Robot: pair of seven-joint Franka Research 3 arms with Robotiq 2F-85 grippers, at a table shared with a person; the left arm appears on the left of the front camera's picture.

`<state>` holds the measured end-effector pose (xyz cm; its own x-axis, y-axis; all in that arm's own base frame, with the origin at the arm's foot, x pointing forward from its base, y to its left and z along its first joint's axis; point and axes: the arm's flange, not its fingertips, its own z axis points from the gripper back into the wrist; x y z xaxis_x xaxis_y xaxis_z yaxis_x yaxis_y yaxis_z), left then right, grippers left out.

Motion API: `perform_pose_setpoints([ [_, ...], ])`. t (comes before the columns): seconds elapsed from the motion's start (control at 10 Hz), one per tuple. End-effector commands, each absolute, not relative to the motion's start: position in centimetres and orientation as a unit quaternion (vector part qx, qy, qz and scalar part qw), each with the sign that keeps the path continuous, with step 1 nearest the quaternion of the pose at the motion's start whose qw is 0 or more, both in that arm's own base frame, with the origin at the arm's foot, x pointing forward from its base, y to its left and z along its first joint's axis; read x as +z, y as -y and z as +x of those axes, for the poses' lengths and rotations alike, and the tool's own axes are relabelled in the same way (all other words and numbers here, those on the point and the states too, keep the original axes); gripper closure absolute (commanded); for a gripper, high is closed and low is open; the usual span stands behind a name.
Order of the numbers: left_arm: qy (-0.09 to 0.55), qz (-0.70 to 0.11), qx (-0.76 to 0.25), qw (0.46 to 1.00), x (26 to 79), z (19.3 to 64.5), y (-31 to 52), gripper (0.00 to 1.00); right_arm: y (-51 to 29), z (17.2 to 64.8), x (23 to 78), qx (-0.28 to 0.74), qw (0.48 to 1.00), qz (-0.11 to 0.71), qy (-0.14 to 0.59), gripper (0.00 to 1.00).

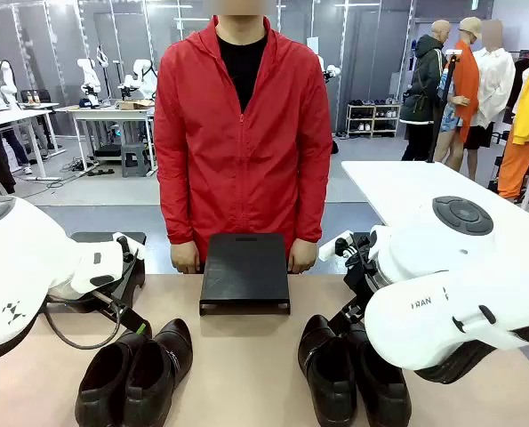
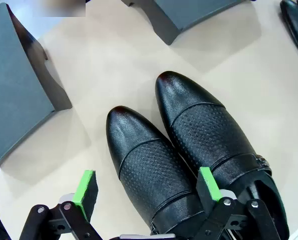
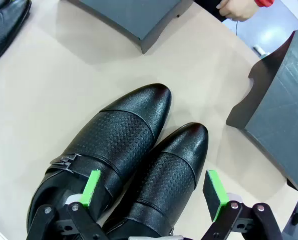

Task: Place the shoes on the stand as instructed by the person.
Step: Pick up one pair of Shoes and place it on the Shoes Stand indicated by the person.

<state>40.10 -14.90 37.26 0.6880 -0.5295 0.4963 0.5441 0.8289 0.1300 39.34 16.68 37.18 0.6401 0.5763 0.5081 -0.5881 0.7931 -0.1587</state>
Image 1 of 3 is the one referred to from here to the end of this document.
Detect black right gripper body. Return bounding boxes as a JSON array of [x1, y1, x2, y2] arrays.
[[342, 254, 381, 309]]

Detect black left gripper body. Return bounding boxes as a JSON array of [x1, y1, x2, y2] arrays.
[[89, 288, 128, 319]]

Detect person's right forearm red sleeve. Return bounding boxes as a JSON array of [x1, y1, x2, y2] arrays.
[[156, 173, 199, 246]]

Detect person's left forearm red sleeve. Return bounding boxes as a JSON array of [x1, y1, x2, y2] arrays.
[[289, 173, 330, 245]]

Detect black shoe stand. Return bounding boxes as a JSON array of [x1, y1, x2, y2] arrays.
[[45, 230, 148, 315], [198, 232, 292, 318]]

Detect person in red jacket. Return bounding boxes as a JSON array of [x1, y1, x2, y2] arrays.
[[153, 12, 334, 273]]

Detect person's left hand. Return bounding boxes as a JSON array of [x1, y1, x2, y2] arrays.
[[287, 240, 317, 275]]

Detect person's right hand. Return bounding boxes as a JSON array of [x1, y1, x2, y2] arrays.
[[170, 241, 203, 275]]

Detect white side table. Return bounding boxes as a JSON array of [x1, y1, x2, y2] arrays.
[[341, 159, 529, 235]]

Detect grey plastic stool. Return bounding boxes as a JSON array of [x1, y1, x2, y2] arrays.
[[120, 142, 153, 179]]

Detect white shoe rack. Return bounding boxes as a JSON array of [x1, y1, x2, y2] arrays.
[[345, 102, 402, 139]]

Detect black tripod with phone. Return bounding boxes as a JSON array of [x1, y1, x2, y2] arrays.
[[426, 49, 464, 164]]

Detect white background desk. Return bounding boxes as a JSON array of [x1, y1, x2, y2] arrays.
[[0, 101, 66, 180], [53, 104, 159, 175]]

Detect cardboard box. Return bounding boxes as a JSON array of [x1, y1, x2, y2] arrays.
[[116, 99, 156, 111]]

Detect mannequin in orange garment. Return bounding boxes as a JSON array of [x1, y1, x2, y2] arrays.
[[432, 16, 484, 181]]

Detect mannequin in yellow top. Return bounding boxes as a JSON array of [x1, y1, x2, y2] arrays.
[[496, 52, 529, 202]]

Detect mannequin in white shirt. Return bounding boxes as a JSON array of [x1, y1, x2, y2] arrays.
[[463, 20, 517, 151]]

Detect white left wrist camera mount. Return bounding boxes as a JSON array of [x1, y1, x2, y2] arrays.
[[70, 231, 147, 295]]

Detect black looped cable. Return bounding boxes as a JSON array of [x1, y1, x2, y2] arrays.
[[43, 301, 124, 351]]

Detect black corrugated cable sleeve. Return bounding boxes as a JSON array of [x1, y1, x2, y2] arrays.
[[417, 322, 529, 386]]

